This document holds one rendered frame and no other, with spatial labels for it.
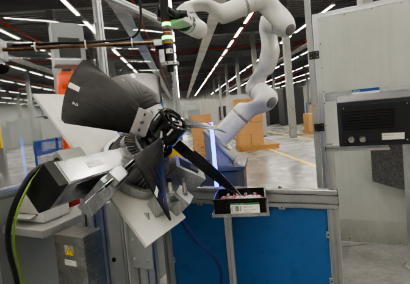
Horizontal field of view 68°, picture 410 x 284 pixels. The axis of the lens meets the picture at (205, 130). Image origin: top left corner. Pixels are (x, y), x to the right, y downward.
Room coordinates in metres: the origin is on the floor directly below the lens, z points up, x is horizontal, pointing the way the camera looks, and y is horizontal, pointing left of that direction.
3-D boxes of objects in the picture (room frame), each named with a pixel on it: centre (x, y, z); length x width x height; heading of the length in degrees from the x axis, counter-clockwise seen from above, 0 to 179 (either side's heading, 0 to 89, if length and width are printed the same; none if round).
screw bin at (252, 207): (1.28, -0.13, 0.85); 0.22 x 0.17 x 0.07; 80
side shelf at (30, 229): (1.30, 0.66, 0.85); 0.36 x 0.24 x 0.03; 155
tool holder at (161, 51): (1.17, 0.12, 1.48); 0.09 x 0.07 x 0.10; 100
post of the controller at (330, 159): (1.28, -0.52, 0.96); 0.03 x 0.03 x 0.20; 65
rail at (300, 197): (1.46, -0.13, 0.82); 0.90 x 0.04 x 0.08; 65
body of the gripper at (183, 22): (1.27, 0.07, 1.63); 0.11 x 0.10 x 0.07; 155
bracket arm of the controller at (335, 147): (1.23, -0.61, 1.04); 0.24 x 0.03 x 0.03; 65
